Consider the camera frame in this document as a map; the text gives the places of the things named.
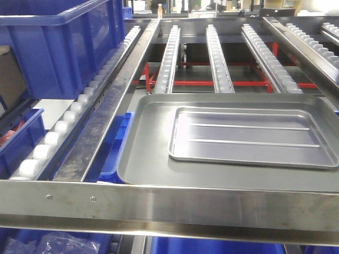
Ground small silver ribbed tray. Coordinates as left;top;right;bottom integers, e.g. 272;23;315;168
168;106;338;170

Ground blue bin under tray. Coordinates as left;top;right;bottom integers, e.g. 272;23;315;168
85;111;135;184

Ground large grey metal tray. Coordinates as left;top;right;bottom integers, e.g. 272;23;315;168
117;93;338;192

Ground large blue plastic box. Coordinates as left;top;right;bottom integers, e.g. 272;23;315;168
1;1;125;99

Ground brown cardboard box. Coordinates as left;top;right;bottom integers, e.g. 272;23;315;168
0;45;26;115

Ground white roller track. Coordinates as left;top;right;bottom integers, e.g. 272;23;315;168
206;24;235;93
285;23;338;69
153;25;181;94
242;24;303;94
8;25;141;180

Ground blue bin lower centre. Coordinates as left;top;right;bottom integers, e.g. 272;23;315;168
150;237;284;253

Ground blue bin lower left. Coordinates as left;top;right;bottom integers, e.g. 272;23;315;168
1;228;111;253

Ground white roller track far left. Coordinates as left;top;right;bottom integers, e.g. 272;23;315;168
8;25;141;180

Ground small blue bin left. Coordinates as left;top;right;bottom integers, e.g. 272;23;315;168
1;108;46;179

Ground clear plastic bags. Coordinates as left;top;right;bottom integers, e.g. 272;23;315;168
1;232;100;253

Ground steel divider rail left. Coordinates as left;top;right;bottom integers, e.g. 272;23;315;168
53;19;160;182

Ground steel divider rail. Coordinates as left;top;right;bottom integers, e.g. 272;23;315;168
263;17;338;99
53;19;160;182

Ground steel divider rail right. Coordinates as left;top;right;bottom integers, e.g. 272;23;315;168
263;17;338;99

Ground steel front rack rail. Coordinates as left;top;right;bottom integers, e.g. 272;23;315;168
1;180;338;246

